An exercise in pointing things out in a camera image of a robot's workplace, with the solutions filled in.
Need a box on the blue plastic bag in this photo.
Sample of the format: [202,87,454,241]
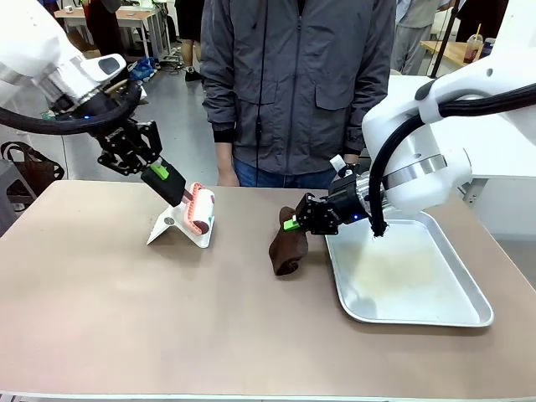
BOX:
[127,56,159,81]

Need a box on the person in grey jacket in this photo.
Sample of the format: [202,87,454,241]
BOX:
[199,0,397,188]

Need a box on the dark brown cloth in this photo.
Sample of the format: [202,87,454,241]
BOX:
[267,205,310,277]

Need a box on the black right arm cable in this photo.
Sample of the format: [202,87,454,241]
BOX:
[368,82,536,240]

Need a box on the bystander in grey clothes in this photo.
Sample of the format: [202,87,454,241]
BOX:
[395,0,443,76]

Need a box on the white side table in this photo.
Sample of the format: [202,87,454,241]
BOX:
[458,125,536,235]

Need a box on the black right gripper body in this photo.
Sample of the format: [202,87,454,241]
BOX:
[328,175,363,225]

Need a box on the cardboard box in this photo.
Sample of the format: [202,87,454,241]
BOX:
[66,28,102,59]

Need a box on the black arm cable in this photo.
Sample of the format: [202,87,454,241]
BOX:
[0,83,142,136]
[368,82,536,240]

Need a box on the bystander in black trousers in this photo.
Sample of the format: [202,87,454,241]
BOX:
[82,0,127,59]

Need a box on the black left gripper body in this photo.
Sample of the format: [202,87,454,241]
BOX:
[100,123,146,162]

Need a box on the white folded roller stand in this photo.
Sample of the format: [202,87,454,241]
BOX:
[145,207,215,250]

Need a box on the wooden side table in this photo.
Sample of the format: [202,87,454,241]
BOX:
[420,39,482,70]

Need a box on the black metal pole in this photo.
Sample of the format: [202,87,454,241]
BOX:
[430,0,458,79]

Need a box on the drink cup with straw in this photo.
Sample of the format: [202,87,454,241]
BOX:
[464,23,483,64]

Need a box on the person's right forearm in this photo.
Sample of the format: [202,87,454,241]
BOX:
[199,49,235,145]

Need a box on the person's right hand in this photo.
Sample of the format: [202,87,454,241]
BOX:
[216,142,240,188]

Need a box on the wooden top background desk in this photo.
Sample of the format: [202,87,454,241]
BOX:
[54,6,173,59]

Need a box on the bystander in black clothes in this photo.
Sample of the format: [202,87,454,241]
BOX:
[455,0,510,44]

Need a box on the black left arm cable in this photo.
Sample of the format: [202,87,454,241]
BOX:
[0,83,142,136]

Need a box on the bystander in black shorts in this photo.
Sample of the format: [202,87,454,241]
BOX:
[174,0,205,81]

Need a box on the person's left forearm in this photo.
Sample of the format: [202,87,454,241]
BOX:
[343,54,397,156]

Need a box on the silver metal tray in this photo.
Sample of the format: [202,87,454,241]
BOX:
[324,209,495,328]

